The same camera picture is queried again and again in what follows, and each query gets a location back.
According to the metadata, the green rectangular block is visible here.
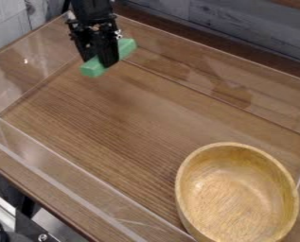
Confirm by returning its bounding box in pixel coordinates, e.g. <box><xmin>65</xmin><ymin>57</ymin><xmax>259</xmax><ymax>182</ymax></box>
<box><xmin>81</xmin><ymin>38</ymin><xmax>137</xmax><ymax>78</ymax></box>

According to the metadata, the brown wooden bowl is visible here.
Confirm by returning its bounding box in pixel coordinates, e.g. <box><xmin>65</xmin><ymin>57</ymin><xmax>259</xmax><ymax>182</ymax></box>
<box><xmin>175</xmin><ymin>142</ymin><xmax>300</xmax><ymax>242</ymax></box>

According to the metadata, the black metal stand base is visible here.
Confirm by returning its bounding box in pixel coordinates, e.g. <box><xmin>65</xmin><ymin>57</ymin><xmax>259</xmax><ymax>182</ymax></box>
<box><xmin>13</xmin><ymin>214</ymin><xmax>61</xmax><ymax>242</ymax></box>

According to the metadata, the clear acrylic enclosure wall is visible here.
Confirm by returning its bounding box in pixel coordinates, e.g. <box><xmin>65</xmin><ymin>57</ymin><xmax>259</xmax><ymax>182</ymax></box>
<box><xmin>0</xmin><ymin>17</ymin><xmax>300</xmax><ymax>242</ymax></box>

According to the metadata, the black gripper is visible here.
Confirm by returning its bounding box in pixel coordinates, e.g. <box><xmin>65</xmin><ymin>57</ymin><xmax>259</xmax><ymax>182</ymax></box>
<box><xmin>66</xmin><ymin>0</ymin><xmax>121</xmax><ymax>68</ymax></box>

